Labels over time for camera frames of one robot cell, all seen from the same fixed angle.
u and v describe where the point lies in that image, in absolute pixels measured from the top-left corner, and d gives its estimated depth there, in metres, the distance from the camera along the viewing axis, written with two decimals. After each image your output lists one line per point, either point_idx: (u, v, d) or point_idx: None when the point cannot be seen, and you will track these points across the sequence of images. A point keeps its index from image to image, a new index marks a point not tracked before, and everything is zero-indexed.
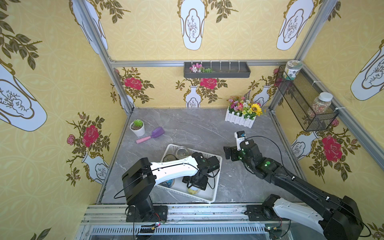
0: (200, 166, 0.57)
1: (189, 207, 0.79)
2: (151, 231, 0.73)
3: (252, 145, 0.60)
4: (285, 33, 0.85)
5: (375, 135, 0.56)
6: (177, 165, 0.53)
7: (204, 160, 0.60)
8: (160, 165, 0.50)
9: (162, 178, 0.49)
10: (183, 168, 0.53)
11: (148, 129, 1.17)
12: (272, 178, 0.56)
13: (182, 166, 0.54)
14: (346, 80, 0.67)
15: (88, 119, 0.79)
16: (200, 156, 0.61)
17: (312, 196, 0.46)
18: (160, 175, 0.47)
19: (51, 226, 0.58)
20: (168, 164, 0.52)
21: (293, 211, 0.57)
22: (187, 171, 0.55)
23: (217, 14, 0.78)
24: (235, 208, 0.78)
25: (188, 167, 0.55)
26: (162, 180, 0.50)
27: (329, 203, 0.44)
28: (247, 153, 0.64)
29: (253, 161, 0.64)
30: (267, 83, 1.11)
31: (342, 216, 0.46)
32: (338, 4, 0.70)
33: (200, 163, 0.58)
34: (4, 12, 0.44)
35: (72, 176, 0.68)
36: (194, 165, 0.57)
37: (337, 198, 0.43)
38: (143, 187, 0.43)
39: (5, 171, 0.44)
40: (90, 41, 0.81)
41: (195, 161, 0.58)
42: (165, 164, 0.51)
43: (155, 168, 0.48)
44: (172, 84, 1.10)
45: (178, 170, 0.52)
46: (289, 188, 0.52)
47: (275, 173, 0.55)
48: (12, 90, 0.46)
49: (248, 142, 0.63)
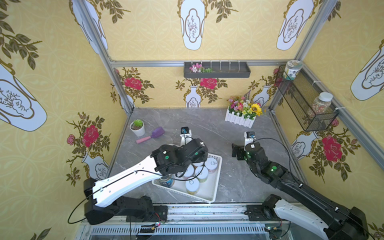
0: (162, 167, 0.43)
1: (189, 208, 0.79)
2: (151, 231, 0.73)
3: (258, 149, 0.58)
4: (285, 33, 0.85)
5: (375, 135, 0.56)
6: (126, 176, 0.42)
7: (166, 157, 0.44)
8: (103, 184, 0.41)
9: (109, 198, 0.41)
10: (136, 176, 0.42)
11: (148, 129, 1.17)
12: (279, 184, 0.54)
13: (134, 176, 0.42)
14: (346, 80, 0.67)
15: (87, 119, 0.78)
16: (162, 152, 0.45)
17: (321, 207, 0.45)
18: (103, 196, 0.40)
19: (51, 226, 0.58)
20: (114, 179, 0.42)
21: (297, 216, 0.56)
22: (141, 178, 0.42)
23: (217, 14, 0.78)
24: (235, 208, 0.78)
25: (143, 174, 0.42)
26: (114, 198, 0.43)
27: (337, 213, 0.43)
28: (252, 157, 0.62)
29: (258, 166, 0.63)
30: (267, 83, 1.11)
31: (351, 228, 0.45)
32: (338, 4, 0.70)
33: (167, 159, 0.44)
34: (4, 12, 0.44)
35: (72, 176, 0.68)
36: (150, 169, 0.43)
37: (346, 208, 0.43)
38: (87, 212, 0.37)
39: (5, 172, 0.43)
40: (90, 41, 0.81)
41: (154, 162, 0.44)
42: (110, 181, 0.42)
43: (97, 189, 0.41)
44: (172, 84, 1.10)
45: (129, 182, 0.41)
46: (295, 194, 0.51)
47: (281, 178, 0.54)
48: (12, 90, 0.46)
49: (254, 145, 0.61)
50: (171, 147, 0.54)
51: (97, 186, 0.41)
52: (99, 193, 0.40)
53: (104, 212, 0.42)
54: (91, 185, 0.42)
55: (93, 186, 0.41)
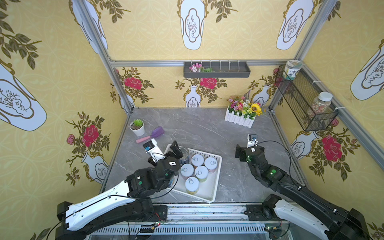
0: (135, 193, 0.46)
1: (189, 207, 0.79)
2: (151, 231, 0.73)
3: (258, 153, 0.60)
4: (285, 33, 0.85)
5: (375, 135, 0.56)
6: (100, 201, 0.45)
7: (139, 183, 0.48)
8: (77, 208, 0.44)
9: (81, 223, 0.43)
10: (109, 201, 0.45)
11: (148, 129, 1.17)
12: (278, 188, 0.55)
13: (107, 201, 0.45)
14: (346, 80, 0.67)
15: (87, 119, 0.78)
16: (136, 178, 0.49)
17: (319, 209, 0.46)
18: (74, 221, 0.42)
19: (51, 226, 0.58)
20: (89, 203, 0.45)
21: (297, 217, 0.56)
22: (115, 203, 0.46)
23: (217, 14, 0.78)
24: (235, 208, 0.78)
25: (116, 199, 0.45)
26: (87, 221, 0.45)
27: (336, 215, 0.44)
28: (253, 161, 0.63)
29: (259, 170, 0.63)
30: (267, 83, 1.11)
31: (350, 230, 0.45)
32: (338, 4, 0.70)
33: (139, 185, 0.48)
34: (4, 12, 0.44)
35: (72, 176, 0.68)
36: (124, 194, 0.46)
37: (345, 211, 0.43)
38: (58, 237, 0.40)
39: (5, 172, 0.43)
40: (90, 41, 0.81)
41: (128, 187, 0.47)
42: (84, 205, 0.44)
43: (70, 213, 0.43)
44: (172, 84, 1.10)
45: (102, 207, 0.44)
46: (294, 198, 0.52)
47: (281, 182, 0.55)
48: (12, 90, 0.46)
49: (255, 149, 0.62)
50: (146, 169, 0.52)
51: (71, 210, 0.44)
52: (72, 218, 0.42)
53: (74, 236, 0.44)
54: (65, 209, 0.44)
55: (67, 210, 0.44)
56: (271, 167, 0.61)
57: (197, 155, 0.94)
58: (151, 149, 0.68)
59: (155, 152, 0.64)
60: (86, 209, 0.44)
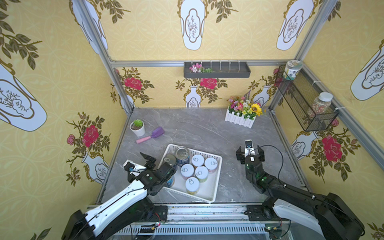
0: (149, 185, 0.56)
1: (189, 207, 0.79)
2: (151, 231, 0.73)
3: (257, 163, 0.64)
4: (285, 33, 0.85)
5: (375, 135, 0.56)
6: (119, 198, 0.50)
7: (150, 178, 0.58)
8: (98, 210, 0.46)
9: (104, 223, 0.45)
10: (128, 198, 0.51)
11: (148, 129, 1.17)
12: (270, 191, 0.61)
13: (127, 198, 0.51)
14: (346, 81, 0.67)
15: (87, 119, 0.78)
16: (145, 175, 0.59)
17: (300, 198, 0.51)
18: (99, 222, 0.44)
19: (51, 226, 0.58)
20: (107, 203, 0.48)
21: (294, 211, 0.57)
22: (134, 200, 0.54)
23: (217, 14, 0.78)
24: (235, 208, 0.78)
25: (135, 193, 0.53)
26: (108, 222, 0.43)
27: (315, 201, 0.47)
28: (251, 168, 0.67)
29: (254, 176, 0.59)
30: (267, 83, 1.11)
31: (326, 211, 0.47)
32: (338, 4, 0.70)
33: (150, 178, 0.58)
34: (4, 12, 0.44)
35: (72, 176, 0.68)
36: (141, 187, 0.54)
37: (322, 197, 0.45)
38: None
39: (4, 172, 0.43)
40: (90, 41, 0.81)
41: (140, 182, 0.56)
42: (103, 206, 0.47)
43: (91, 217, 0.44)
44: (172, 84, 1.10)
45: (122, 204, 0.49)
46: (283, 196, 0.56)
47: (270, 184, 0.61)
48: (12, 90, 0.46)
49: (253, 158, 0.66)
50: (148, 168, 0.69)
51: (89, 217, 0.44)
52: (96, 220, 0.44)
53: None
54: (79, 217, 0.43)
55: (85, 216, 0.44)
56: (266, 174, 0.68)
57: (197, 155, 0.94)
58: (135, 168, 0.68)
59: (140, 168, 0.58)
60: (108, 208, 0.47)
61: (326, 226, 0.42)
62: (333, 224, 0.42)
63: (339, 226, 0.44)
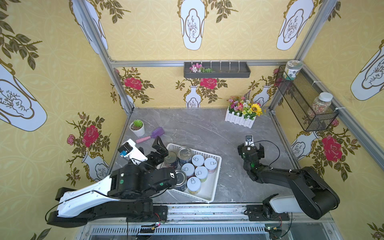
0: (115, 192, 0.38)
1: (189, 207, 0.79)
2: (151, 231, 0.73)
3: (252, 151, 0.71)
4: (285, 33, 0.85)
5: (375, 135, 0.56)
6: (82, 194, 0.42)
7: (121, 182, 0.40)
8: (68, 196, 0.43)
9: (69, 212, 0.42)
10: (90, 197, 0.40)
11: (148, 129, 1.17)
12: (262, 178, 0.67)
13: (89, 196, 0.41)
14: (346, 81, 0.67)
15: (87, 119, 0.78)
16: (120, 175, 0.41)
17: (279, 172, 0.57)
18: (62, 209, 0.41)
19: (51, 227, 0.58)
20: (77, 192, 0.43)
21: (281, 198, 0.59)
22: (99, 200, 0.41)
23: (217, 14, 0.78)
24: (235, 208, 0.78)
25: (97, 194, 0.40)
26: (77, 211, 0.43)
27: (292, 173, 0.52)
28: (246, 157, 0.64)
29: (249, 164, 0.76)
30: (267, 83, 1.11)
31: (297, 177, 0.48)
32: (338, 4, 0.70)
33: (123, 182, 0.39)
34: (4, 12, 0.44)
35: (72, 176, 0.68)
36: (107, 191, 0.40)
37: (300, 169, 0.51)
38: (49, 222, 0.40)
39: (5, 172, 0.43)
40: (90, 41, 0.81)
41: (109, 185, 0.40)
42: (73, 194, 0.43)
43: (62, 201, 0.43)
44: (172, 84, 1.10)
45: (85, 201, 0.40)
46: (269, 175, 0.62)
47: (262, 170, 0.66)
48: (12, 90, 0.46)
49: (250, 148, 0.73)
50: (136, 167, 0.43)
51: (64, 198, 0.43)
52: (62, 206, 0.42)
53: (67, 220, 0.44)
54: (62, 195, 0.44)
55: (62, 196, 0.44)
56: (261, 165, 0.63)
57: (197, 155, 0.91)
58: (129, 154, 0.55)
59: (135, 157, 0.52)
60: (73, 199, 0.42)
61: (298, 192, 0.46)
62: (304, 192, 0.46)
63: (309, 193, 0.45)
